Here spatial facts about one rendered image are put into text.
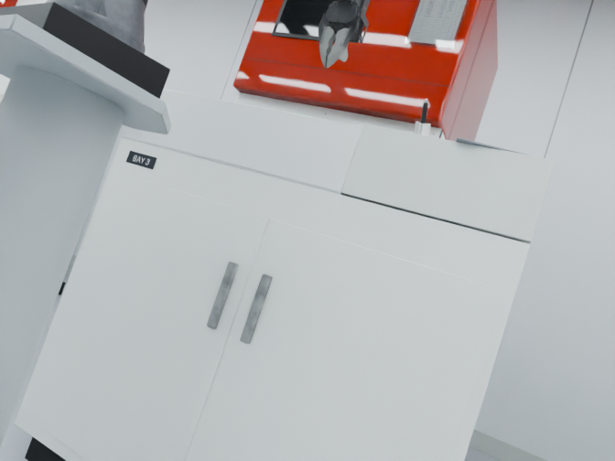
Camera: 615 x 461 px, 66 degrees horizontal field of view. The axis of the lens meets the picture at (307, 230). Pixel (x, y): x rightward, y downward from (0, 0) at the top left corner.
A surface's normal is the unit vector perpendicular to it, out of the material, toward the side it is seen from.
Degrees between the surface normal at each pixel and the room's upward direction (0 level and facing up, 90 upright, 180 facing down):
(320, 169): 90
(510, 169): 90
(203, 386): 90
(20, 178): 90
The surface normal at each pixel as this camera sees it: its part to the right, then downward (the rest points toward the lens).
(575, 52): -0.37, -0.19
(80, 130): 0.75, 0.21
